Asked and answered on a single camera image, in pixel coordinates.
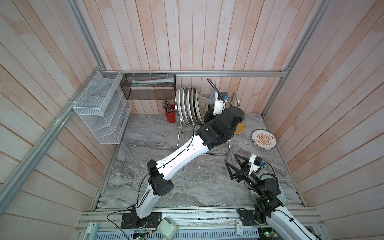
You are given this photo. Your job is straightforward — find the white wire mesh shelf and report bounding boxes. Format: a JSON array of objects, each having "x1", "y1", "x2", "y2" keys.
[{"x1": 74, "y1": 71, "x2": 132, "y2": 145}]

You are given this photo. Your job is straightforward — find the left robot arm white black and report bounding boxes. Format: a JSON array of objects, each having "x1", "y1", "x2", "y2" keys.
[{"x1": 135, "y1": 106, "x2": 245, "y2": 220}]

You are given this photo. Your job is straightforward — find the yellow woven round trivet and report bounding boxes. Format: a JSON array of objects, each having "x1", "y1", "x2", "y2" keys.
[{"x1": 235, "y1": 123, "x2": 245, "y2": 135}]

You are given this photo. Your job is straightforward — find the light green lotus plate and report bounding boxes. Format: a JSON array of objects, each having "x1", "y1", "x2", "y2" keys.
[{"x1": 250, "y1": 174, "x2": 287, "y2": 205}]

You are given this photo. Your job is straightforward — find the small orange sunburst plate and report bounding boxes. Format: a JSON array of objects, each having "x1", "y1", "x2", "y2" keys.
[{"x1": 251, "y1": 129, "x2": 277, "y2": 150}]

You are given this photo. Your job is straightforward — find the white plate cloud line pattern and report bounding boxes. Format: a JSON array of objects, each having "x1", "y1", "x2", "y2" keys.
[{"x1": 175, "y1": 89, "x2": 183, "y2": 125}]

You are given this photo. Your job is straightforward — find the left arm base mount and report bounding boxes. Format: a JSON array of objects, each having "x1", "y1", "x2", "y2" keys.
[{"x1": 121, "y1": 211, "x2": 162, "y2": 229}]

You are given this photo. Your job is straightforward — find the utensils in red cup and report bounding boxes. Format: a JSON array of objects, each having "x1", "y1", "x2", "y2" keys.
[{"x1": 162, "y1": 99, "x2": 175, "y2": 113}]

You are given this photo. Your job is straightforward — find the black round plate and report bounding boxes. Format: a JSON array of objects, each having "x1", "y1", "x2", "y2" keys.
[{"x1": 192, "y1": 87, "x2": 201, "y2": 124}]

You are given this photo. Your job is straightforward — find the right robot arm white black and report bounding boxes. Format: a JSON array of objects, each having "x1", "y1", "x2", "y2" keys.
[{"x1": 226, "y1": 154, "x2": 319, "y2": 240}]

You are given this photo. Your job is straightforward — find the black mesh wall basket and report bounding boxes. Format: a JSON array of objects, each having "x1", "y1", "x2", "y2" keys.
[{"x1": 120, "y1": 73, "x2": 177, "y2": 101}]

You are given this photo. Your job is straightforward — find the white plate green text rim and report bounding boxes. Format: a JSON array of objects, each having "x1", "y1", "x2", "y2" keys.
[{"x1": 183, "y1": 88, "x2": 191, "y2": 125}]

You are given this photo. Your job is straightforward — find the grey green plain plate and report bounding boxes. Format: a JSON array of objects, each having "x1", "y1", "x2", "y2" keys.
[{"x1": 208, "y1": 87, "x2": 217, "y2": 112}]

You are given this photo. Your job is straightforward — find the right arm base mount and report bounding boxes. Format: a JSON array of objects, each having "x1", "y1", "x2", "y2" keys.
[{"x1": 237, "y1": 208, "x2": 267, "y2": 226}]

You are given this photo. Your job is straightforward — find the large orange sunburst plate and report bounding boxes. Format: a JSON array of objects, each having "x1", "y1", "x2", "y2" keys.
[{"x1": 188, "y1": 88, "x2": 197, "y2": 125}]

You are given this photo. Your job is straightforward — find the cream plate red berry pattern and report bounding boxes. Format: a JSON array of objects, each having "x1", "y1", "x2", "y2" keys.
[{"x1": 197, "y1": 88, "x2": 206, "y2": 123}]

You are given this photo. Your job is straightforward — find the white green box device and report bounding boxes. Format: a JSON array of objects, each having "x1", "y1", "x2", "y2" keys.
[{"x1": 157, "y1": 218, "x2": 179, "y2": 240}]

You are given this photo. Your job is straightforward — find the stainless steel dish rack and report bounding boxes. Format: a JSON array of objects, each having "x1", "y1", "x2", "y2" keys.
[{"x1": 175, "y1": 88, "x2": 245, "y2": 161}]

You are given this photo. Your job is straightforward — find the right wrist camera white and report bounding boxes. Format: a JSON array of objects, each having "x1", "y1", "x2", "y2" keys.
[{"x1": 249, "y1": 155, "x2": 265, "y2": 175}]

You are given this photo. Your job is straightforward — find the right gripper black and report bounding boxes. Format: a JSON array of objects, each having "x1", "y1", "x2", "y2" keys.
[{"x1": 227, "y1": 154, "x2": 264, "y2": 197}]

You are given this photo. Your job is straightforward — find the red utensil cup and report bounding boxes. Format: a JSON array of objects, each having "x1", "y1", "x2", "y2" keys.
[{"x1": 165, "y1": 110, "x2": 176, "y2": 124}]

